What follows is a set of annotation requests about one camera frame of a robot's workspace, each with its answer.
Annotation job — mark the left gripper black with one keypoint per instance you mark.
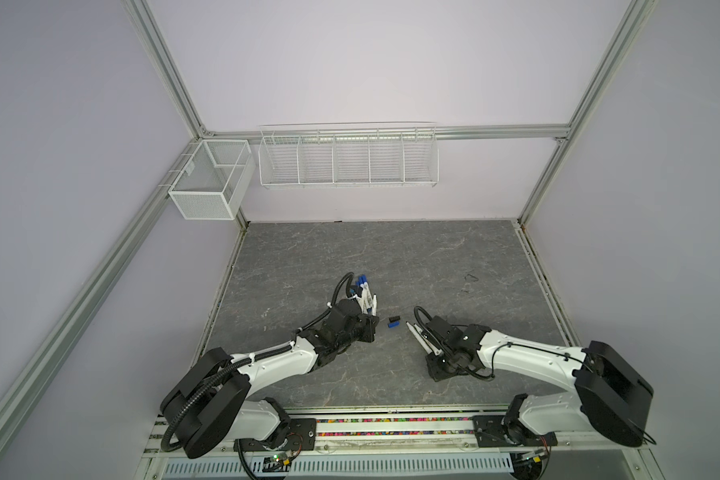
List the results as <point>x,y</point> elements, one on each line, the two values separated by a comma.
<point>368,323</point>

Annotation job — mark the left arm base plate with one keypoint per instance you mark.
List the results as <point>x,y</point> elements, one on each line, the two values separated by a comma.
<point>294,434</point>

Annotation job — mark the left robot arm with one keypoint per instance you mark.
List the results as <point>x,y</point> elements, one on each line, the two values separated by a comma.
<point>212,401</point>

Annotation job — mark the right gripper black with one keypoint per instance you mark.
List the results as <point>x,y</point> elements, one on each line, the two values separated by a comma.
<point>434,371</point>

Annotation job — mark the white mesh box basket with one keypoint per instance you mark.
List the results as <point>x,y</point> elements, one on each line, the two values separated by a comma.
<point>213,181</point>

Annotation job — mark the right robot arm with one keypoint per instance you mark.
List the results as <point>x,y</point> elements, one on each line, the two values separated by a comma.
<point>599,390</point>

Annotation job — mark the white wire wall basket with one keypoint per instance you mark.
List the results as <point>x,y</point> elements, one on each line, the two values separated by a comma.
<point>349,155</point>

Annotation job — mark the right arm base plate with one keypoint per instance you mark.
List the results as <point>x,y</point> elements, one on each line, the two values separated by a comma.
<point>491,431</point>

